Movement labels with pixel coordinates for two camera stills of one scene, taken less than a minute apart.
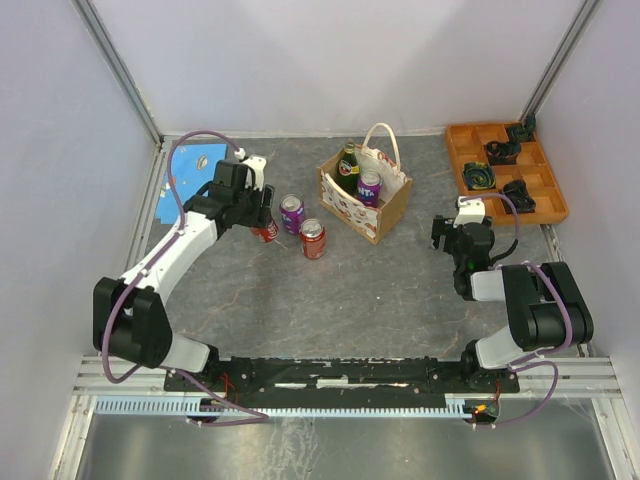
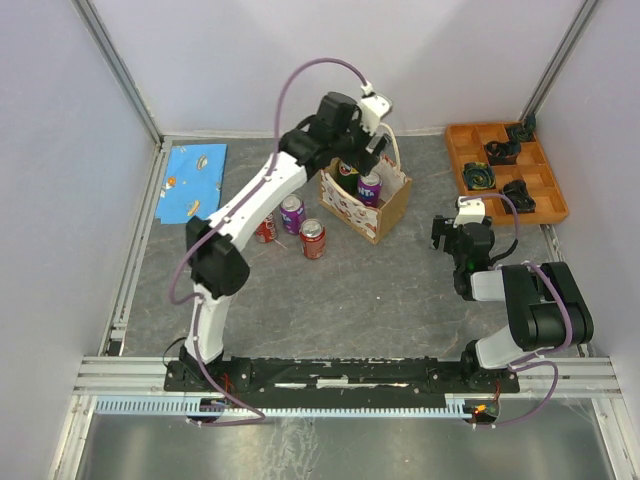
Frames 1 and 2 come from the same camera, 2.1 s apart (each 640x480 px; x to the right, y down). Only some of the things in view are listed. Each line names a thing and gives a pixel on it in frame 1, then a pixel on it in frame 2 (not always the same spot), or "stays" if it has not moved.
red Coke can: [268, 233] stays
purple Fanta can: [292, 209] stays
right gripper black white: [440, 226] stays
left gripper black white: [261, 214] → [367, 160]
